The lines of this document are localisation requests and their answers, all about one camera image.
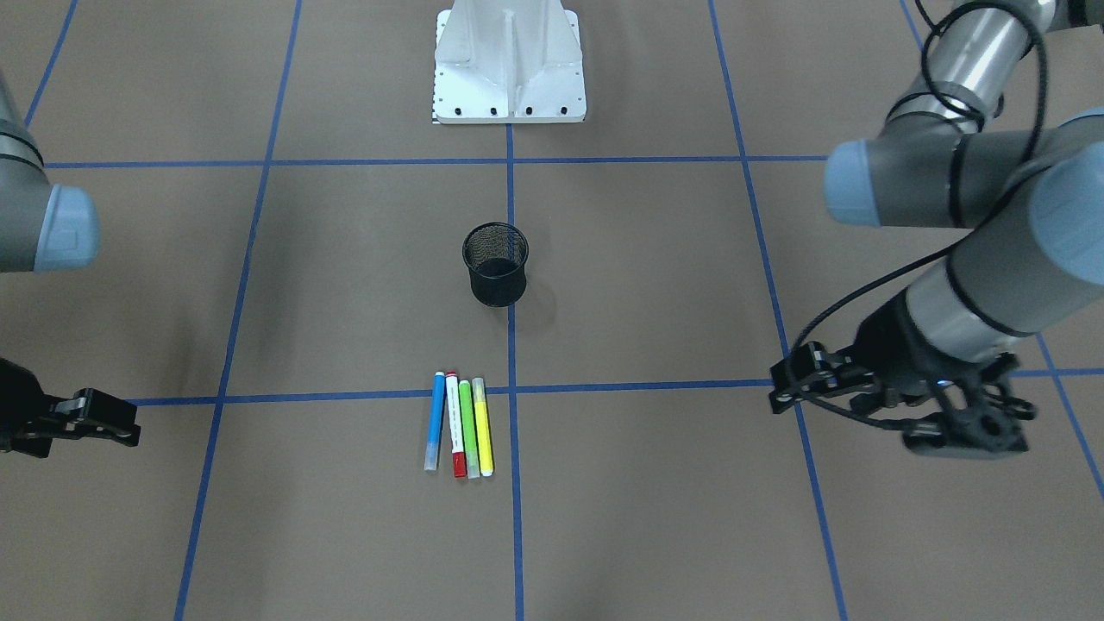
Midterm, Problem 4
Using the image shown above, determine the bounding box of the blue highlighter pen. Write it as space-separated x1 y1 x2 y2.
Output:
424 371 447 472

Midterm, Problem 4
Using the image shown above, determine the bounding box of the yellow highlighter pen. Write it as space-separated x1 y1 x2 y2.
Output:
473 377 493 477

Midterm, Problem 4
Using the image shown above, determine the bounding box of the white pedestal base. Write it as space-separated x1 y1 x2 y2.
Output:
431 1 588 125

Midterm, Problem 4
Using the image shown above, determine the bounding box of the red marker pen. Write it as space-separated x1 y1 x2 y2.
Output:
445 371 467 478

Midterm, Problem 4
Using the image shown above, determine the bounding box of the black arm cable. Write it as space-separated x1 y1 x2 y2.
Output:
781 0 1051 432

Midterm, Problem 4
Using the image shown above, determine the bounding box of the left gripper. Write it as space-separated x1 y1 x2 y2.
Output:
850 293 1036 457

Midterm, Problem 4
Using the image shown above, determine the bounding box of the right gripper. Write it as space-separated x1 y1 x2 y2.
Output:
1 358 141 457

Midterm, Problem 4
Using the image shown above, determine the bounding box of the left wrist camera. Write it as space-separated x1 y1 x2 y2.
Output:
768 343 871 414

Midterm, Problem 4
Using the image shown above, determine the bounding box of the black mesh pen cup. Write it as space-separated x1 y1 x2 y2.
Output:
461 223 530 308

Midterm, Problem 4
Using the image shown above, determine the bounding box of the green highlighter pen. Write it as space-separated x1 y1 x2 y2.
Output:
459 379 481 480

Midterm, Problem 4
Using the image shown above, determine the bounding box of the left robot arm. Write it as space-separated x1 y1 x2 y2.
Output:
824 1 1101 459

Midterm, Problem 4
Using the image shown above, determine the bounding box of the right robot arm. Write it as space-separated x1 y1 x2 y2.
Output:
1 82 141 459

